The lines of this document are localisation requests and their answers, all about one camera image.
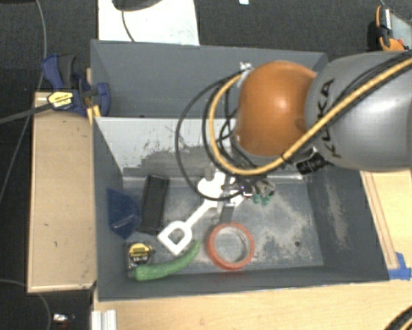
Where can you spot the black cylinder on white bracket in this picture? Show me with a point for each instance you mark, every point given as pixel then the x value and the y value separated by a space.
pixel 310 165

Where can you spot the dark blue clear plastic piece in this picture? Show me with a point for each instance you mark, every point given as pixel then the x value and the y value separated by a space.
pixel 121 208

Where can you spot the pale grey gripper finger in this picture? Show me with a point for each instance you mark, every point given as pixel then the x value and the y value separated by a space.
pixel 227 214

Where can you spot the yellow and black tape measure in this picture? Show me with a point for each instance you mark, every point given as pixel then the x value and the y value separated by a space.
pixel 140 254

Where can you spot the black flat box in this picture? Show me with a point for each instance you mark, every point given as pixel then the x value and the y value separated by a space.
pixel 154 205

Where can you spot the green toy chili pepper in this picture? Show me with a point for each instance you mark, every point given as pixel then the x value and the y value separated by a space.
pixel 164 269

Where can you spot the pale wood board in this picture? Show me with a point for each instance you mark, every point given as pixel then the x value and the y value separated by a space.
pixel 61 198

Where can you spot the grey metal bin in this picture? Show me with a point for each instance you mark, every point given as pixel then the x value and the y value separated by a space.
pixel 281 225

